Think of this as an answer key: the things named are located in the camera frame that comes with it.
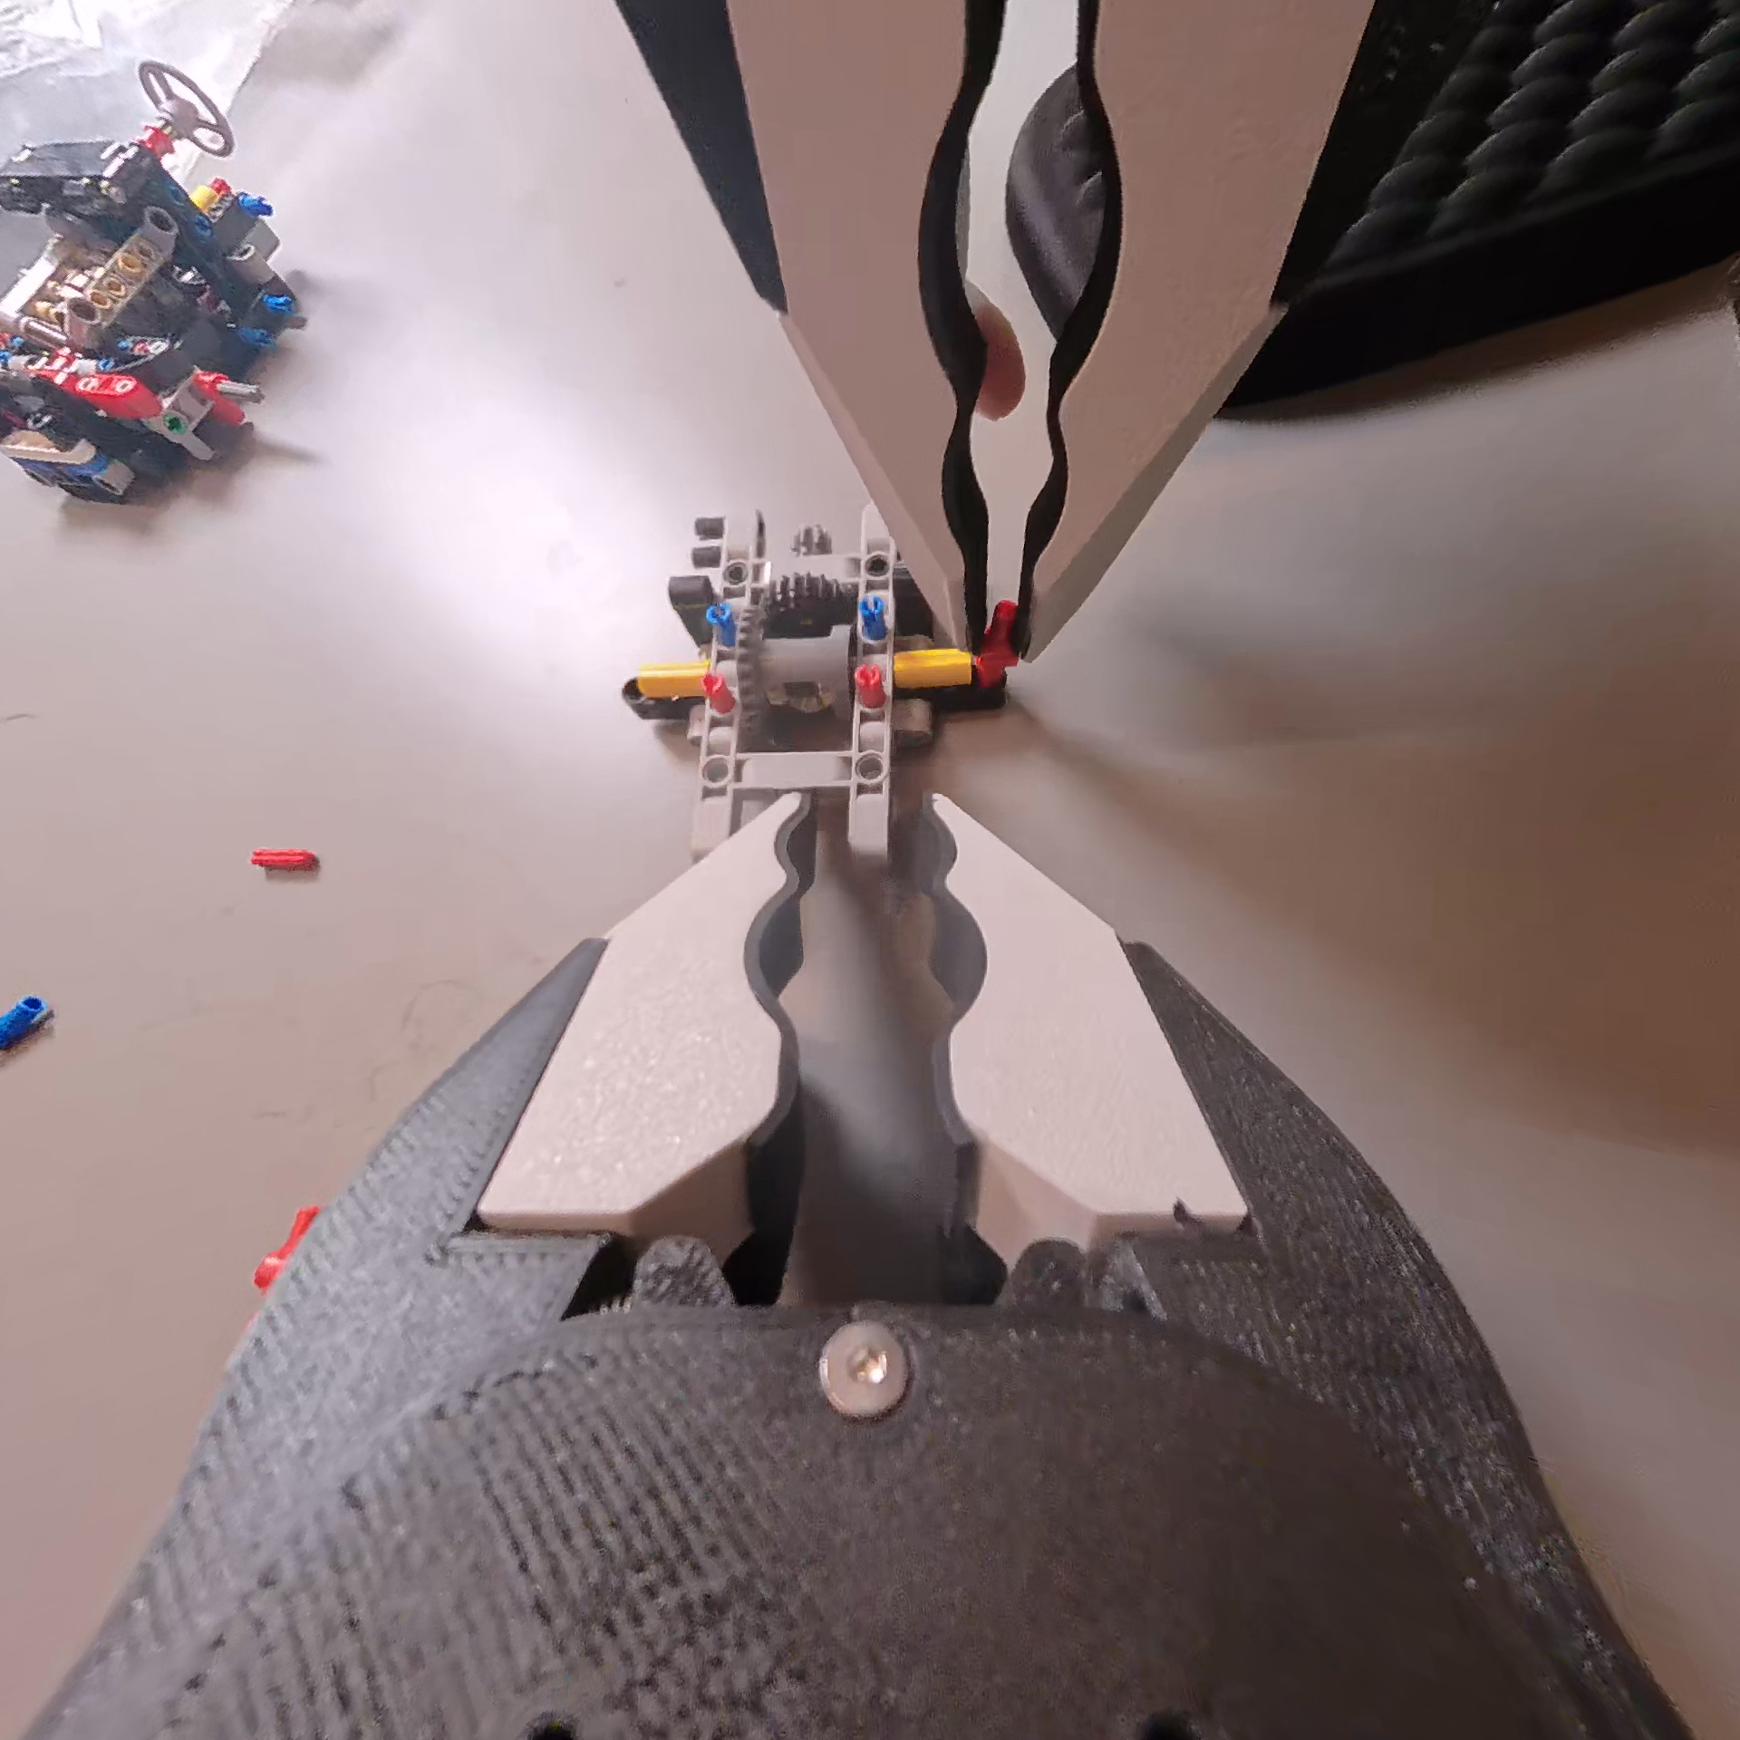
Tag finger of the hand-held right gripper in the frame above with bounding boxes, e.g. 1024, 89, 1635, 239
727, 0, 1007, 645
1016, 0, 1375, 664

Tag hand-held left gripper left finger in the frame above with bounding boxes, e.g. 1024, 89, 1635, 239
475, 795, 817, 1231

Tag clear plastic bag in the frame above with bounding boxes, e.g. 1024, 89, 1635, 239
0, 0, 293, 150

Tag lego car model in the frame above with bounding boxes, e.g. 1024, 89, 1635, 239
0, 60, 309, 507

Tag grey lego gear frame assembly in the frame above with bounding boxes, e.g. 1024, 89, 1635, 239
620, 506, 1018, 870

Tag person's right hand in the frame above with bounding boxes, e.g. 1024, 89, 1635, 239
968, 301, 1029, 417

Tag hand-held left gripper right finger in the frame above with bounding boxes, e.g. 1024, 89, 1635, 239
930, 795, 1250, 1249

